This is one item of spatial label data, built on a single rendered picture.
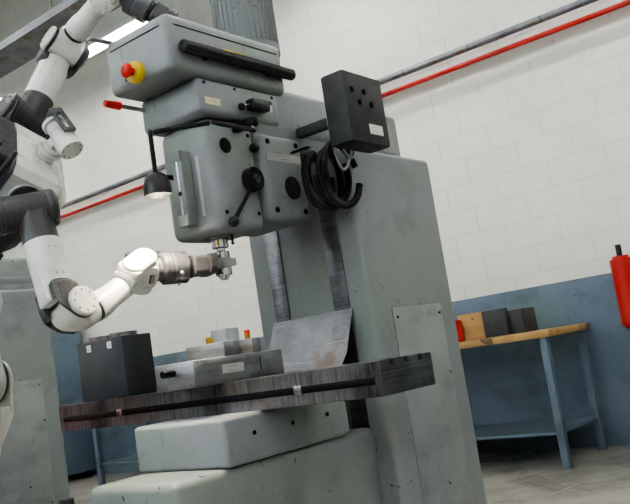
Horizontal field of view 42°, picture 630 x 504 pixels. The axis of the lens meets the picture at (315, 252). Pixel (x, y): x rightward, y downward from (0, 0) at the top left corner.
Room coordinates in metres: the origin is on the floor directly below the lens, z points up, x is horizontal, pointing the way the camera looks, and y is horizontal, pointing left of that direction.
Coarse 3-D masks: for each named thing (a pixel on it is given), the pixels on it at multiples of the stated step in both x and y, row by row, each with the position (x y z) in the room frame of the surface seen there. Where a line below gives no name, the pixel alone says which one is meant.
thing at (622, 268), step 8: (616, 248) 5.69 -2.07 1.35; (616, 256) 5.66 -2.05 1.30; (624, 256) 5.65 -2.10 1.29; (616, 264) 5.65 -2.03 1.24; (624, 264) 5.63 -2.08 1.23; (616, 272) 5.66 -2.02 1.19; (624, 272) 5.63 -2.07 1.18; (616, 280) 5.67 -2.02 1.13; (624, 280) 5.63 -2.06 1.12; (616, 288) 5.68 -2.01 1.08; (624, 288) 5.64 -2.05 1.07; (616, 296) 5.71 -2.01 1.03; (624, 296) 5.64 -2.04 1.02; (624, 304) 5.65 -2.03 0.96; (624, 312) 5.66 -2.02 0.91; (624, 320) 5.67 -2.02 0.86
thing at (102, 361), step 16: (112, 336) 2.57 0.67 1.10; (128, 336) 2.55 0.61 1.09; (144, 336) 2.60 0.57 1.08; (80, 352) 2.64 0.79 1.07; (96, 352) 2.60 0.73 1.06; (112, 352) 2.55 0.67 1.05; (128, 352) 2.54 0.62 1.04; (144, 352) 2.60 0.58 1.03; (80, 368) 2.65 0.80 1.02; (96, 368) 2.60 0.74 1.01; (112, 368) 2.56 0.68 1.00; (128, 368) 2.54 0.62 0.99; (144, 368) 2.59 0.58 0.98; (96, 384) 2.61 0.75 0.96; (112, 384) 2.57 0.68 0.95; (128, 384) 2.53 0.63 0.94; (144, 384) 2.58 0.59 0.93; (96, 400) 2.62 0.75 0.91
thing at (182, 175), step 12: (180, 156) 2.19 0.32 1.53; (180, 168) 2.19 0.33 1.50; (180, 180) 2.20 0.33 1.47; (192, 180) 2.22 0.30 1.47; (180, 192) 2.20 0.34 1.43; (192, 192) 2.21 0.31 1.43; (180, 204) 2.20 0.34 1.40; (192, 204) 2.21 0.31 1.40; (180, 216) 2.21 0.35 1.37; (192, 216) 2.20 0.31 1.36
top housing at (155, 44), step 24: (144, 24) 2.11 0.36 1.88; (168, 24) 2.06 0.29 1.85; (192, 24) 2.13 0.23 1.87; (120, 48) 2.16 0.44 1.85; (144, 48) 2.11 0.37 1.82; (168, 48) 2.06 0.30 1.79; (240, 48) 2.27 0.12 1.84; (264, 48) 2.36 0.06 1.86; (120, 72) 2.17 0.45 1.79; (168, 72) 2.08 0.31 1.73; (192, 72) 2.12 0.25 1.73; (216, 72) 2.18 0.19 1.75; (240, 72) 2.26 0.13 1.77; (120, 96) 2.21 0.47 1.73; (144, 96) 2.23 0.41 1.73
